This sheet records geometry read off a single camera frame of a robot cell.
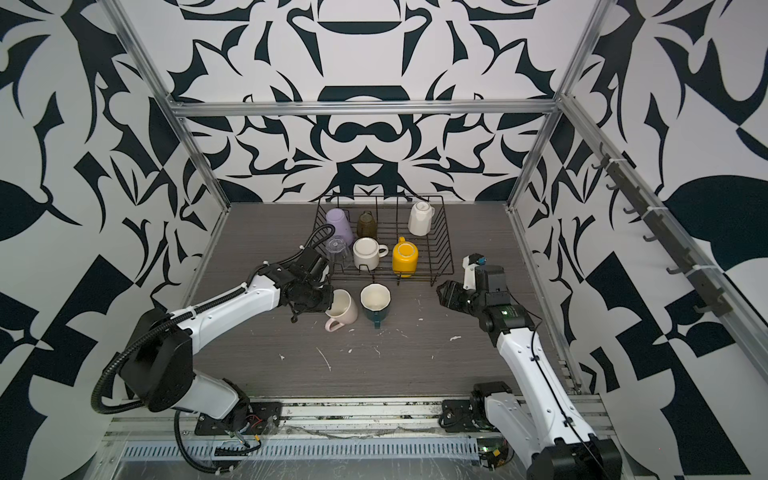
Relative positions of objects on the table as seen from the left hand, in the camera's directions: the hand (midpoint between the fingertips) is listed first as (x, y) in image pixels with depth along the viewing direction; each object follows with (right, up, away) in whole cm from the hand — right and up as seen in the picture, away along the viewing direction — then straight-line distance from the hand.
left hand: (333, 298), depth 85 cm
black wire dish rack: (+12, +17, +21) cm, 30 cm away
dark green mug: (+12, -1, +2) cm, 12 cm away
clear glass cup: (0, +13, +9) cm, 15 cm away
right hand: (+31, +4, -5) cm, 32 cm away
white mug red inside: (+9, +13, +9) cm, 18 cm away
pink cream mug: (+3, -2, -4) cm, 6 cm away
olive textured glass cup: (+8, +21, +19) cm, 30 cm away
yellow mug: (+21, +11, +6) cm, 24 cm away
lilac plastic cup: (-1, +24, +11) cm, 26 cm away
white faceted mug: (+26, +22, +18) cm, 39 cm away
